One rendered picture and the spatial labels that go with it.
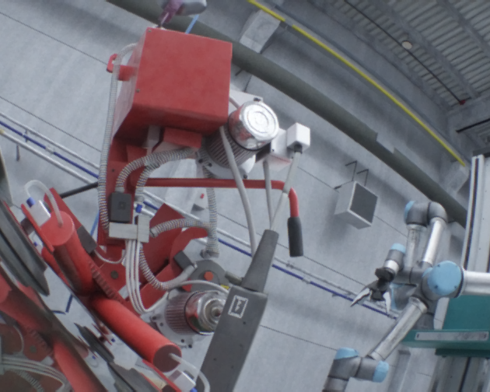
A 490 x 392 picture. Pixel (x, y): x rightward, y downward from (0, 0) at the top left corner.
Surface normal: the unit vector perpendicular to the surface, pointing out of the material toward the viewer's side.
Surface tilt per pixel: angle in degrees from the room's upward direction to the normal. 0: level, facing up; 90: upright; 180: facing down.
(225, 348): 90
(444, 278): 91
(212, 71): 90
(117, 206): 90
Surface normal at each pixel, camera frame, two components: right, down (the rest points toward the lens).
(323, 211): 0.44, -0.18
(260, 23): 0.07, 0.52
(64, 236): 0.16, -0.48
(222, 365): -0.11, -0.40
